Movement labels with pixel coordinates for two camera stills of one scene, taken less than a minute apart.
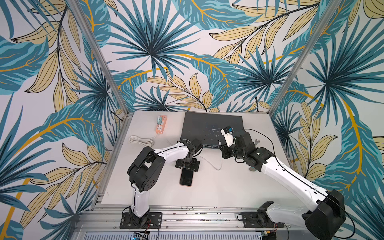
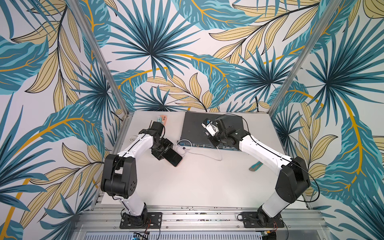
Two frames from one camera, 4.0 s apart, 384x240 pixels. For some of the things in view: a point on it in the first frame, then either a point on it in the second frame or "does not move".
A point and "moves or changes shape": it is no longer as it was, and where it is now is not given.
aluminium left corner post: x=111 y=79 does not move
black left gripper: x=195 y=166 to x=158 y=154
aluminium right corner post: x=315 y=38 does not move
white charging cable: x=207 y=161 to x=205 y=155
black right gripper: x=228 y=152 to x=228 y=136
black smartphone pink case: x=186 y=177 moves or changes shape
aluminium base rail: x=288 y=217 does not move
